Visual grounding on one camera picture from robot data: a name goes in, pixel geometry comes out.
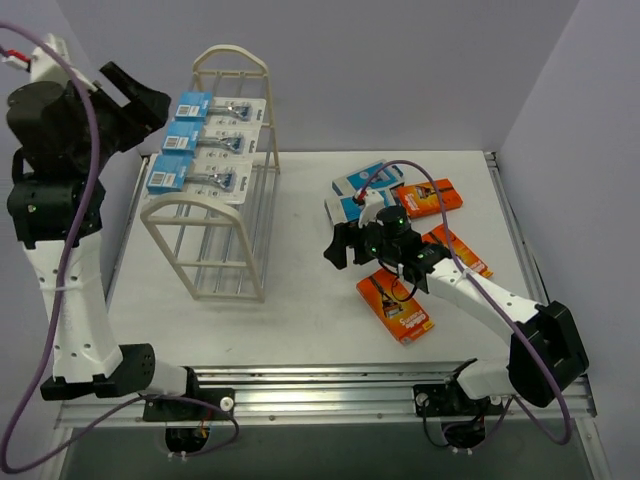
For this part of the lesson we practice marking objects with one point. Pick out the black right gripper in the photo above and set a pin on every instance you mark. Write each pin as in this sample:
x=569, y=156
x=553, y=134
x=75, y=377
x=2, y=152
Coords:
x=353, y=244

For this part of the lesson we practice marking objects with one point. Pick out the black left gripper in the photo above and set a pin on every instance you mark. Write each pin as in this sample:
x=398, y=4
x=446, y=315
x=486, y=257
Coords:
x=126, y=103

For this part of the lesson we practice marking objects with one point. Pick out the blue Gillette razor blister pack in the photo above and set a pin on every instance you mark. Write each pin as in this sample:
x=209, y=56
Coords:
x=204, y=107

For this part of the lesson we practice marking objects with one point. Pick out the orange Gillette Fusion box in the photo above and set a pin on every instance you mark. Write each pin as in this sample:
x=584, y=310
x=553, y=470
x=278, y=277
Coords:
x=391, y=302

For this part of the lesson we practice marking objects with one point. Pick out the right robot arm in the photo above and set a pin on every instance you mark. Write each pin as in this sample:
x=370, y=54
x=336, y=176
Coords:
x=542, y=351

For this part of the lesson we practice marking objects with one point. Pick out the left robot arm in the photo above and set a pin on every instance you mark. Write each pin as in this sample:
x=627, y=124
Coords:
x=67, y=130

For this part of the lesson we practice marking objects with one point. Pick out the cream metal-rod shelf rack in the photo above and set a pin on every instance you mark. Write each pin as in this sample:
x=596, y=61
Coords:
x=220, y=251

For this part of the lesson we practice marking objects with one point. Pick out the lower blue Harry's box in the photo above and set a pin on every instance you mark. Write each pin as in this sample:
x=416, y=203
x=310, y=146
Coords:
x=344, y=209

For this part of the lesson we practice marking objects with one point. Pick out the blue harry's box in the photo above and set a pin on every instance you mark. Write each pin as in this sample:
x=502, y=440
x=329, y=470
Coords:
x=381, y=178
x=344, y=209

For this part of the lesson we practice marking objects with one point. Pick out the upper blue Harry's box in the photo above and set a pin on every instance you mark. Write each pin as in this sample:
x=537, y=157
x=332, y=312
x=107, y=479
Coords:
x=381, y=178

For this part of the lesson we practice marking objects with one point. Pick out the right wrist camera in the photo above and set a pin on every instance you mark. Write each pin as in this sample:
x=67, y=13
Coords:
x=371, y=203

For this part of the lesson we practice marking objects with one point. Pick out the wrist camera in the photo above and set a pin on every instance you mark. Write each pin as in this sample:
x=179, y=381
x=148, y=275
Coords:
x=42, y=67
x=371, y=203

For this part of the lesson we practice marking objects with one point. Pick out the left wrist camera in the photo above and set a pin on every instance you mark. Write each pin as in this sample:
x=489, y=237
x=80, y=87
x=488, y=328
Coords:
x=42, y=67

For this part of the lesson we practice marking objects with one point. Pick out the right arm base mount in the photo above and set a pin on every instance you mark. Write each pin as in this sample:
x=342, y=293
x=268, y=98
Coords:
x=449, y=400

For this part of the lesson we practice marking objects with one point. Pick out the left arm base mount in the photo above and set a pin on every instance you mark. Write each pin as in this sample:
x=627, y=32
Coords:
x=208, y=404

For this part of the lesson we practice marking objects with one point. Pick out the aluminium rail frame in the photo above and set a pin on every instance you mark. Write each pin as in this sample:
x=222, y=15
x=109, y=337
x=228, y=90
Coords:
x=313, y=351

